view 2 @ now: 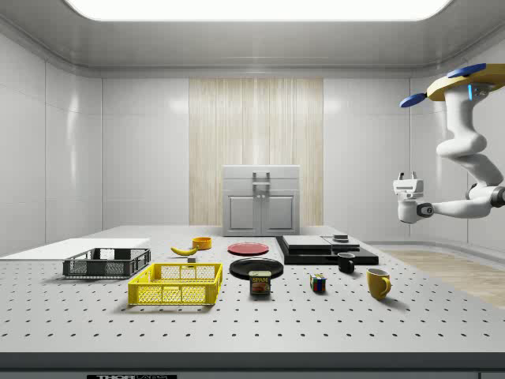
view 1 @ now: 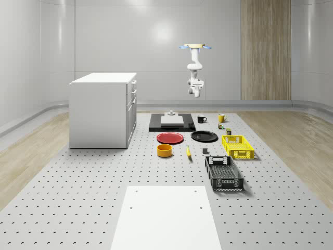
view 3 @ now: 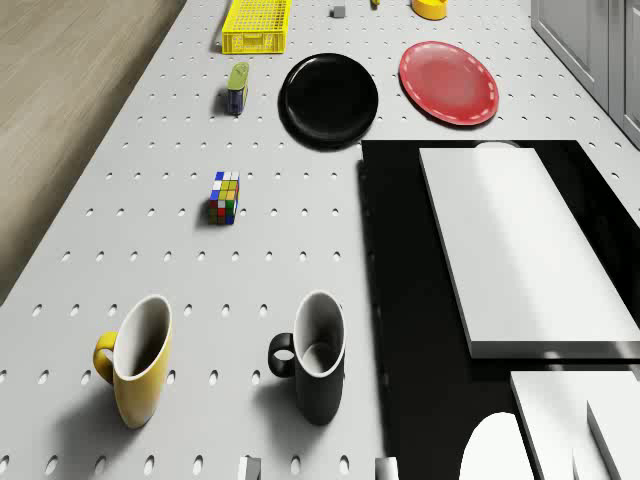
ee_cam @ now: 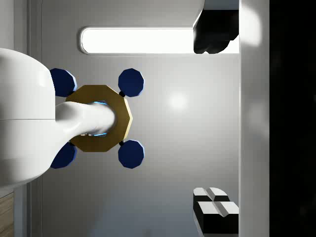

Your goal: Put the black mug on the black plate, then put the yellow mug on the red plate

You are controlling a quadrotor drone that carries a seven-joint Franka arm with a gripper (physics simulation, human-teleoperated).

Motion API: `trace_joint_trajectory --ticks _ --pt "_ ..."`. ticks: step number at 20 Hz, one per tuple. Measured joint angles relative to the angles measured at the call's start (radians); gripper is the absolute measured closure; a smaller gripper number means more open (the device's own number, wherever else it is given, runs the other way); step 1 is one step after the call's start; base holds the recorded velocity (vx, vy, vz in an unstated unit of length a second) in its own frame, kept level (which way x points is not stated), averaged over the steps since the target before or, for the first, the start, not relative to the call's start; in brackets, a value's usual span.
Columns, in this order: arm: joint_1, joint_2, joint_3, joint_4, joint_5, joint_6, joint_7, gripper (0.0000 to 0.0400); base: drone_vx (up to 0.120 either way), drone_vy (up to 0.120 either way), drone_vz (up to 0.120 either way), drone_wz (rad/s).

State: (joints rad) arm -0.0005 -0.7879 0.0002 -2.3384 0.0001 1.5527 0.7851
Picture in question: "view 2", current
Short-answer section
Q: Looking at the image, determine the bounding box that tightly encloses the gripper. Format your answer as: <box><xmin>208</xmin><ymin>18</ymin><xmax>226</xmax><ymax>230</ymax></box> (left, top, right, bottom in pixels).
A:
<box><xmin>392</xmin><ymin>170</ymin><xmax>425</xmax><ymax>200</ymax></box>

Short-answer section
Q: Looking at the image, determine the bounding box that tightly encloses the black mug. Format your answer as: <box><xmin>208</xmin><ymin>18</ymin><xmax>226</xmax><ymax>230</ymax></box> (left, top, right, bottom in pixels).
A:
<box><xmin>337</xmin><ymin>252</ymin><xmax>356</xmax><ymax>273</ymax></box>

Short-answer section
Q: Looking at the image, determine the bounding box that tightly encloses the yellow mug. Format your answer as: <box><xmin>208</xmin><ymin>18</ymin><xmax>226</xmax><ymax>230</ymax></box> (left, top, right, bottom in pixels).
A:
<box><xmin>366</xmin><ymin>268</ymin><xmax>392</xmax><ymax>301</ymax></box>

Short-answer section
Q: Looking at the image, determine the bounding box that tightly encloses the drone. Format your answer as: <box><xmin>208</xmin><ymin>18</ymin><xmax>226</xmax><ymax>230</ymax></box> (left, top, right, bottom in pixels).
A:
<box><xmin>398</xmin><ymin>62</ymin><xmax>505</xmax><ymax>109</ymax></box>

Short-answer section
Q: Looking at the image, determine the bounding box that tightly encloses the white cabinet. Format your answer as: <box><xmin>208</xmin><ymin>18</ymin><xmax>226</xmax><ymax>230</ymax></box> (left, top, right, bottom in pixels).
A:
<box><xmin>222</xmin><ymin>164</ymin><xmax>301</xmax><ymax>237</ymax></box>

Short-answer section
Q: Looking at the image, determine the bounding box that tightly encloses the black plate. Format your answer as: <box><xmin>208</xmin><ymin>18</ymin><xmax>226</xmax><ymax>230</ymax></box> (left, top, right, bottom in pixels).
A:
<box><xmin>229</xmin><ymin>257</ymin><xmax>285</xmax><ymax>280</ymax></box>

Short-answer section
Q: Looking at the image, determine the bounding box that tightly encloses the red plate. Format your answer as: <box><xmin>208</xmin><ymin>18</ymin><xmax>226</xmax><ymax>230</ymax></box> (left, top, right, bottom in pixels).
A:
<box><xmin>227</xmin><ymin>242</ymin><xmax>270</xmax><ymax>256</ymax></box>

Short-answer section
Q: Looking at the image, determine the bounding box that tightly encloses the flat-sided can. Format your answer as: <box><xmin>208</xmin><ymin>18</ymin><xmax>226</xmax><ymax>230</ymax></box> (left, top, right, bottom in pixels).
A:
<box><xmin>249</xmin><ymin>270</ymin><xmax>272</xmax><ymax>296</ymax></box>

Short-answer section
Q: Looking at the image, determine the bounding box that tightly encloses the yellow basket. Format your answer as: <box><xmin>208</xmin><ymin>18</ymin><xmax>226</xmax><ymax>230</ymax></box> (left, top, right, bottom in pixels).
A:
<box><xmin>127</xmin><ymin>262</ymin><xmax>223</xmax><ymax>306</ymax></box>

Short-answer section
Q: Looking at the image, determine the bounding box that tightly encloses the white board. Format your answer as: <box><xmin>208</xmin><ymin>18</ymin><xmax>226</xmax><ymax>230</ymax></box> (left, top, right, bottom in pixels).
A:
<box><xmin>0</xmin><ymin>238</ymin><xmax>152</xmax><ymax>261</ymax></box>

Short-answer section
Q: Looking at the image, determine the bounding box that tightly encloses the dark grey basket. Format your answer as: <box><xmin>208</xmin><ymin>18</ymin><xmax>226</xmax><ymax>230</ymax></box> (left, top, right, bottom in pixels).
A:
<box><xmin>62</xmin><ymin>247</ymin><xmax>152</xmax><ymax>280</ymax></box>

